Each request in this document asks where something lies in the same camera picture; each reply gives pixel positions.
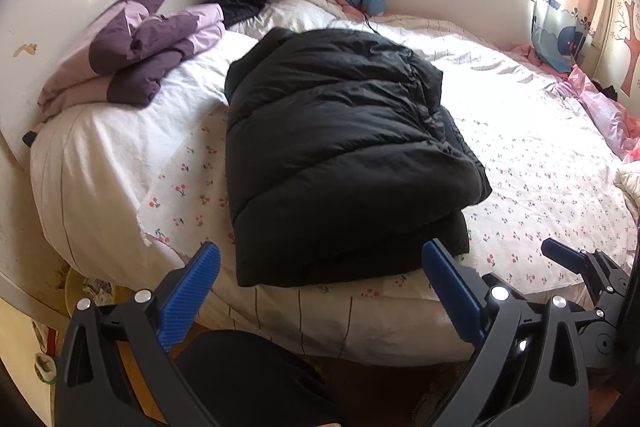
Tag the white pillow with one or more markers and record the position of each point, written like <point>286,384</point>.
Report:
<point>300,9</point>

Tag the tree wall sticker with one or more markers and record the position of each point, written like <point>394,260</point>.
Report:
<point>631,57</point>

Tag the black puffer jacket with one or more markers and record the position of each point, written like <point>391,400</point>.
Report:
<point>340,132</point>

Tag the bed with cherry print sheet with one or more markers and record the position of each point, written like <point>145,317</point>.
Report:
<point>525,147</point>

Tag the white crumpled cloth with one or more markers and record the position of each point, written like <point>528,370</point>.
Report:
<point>630,179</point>

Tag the white quilt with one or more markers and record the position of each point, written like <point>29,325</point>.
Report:
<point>115,147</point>

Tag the purple jacket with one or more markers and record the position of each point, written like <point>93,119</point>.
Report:
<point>150,42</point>

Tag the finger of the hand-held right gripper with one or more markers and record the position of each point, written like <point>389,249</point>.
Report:
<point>565,252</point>

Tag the small black cloth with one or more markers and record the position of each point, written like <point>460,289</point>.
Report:
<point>606,91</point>

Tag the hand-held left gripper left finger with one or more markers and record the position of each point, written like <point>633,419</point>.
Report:
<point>192,292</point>

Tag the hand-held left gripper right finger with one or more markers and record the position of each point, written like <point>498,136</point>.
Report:
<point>452,292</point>

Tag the pink cloth at bedside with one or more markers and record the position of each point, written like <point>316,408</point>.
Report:
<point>605,107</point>

